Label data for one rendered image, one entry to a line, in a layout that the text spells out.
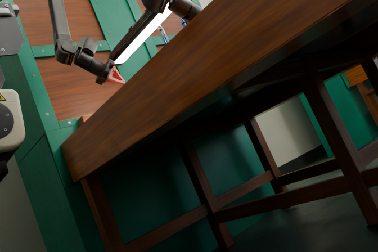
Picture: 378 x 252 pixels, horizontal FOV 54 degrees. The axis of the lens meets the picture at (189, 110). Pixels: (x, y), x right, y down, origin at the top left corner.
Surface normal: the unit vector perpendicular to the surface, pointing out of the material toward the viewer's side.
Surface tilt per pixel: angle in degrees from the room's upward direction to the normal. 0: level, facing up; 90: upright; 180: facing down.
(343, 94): 90
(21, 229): 90
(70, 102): 90
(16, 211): 90
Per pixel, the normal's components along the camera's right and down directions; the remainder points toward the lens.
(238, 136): 0.57, -0.37
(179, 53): -0.72, 0.19
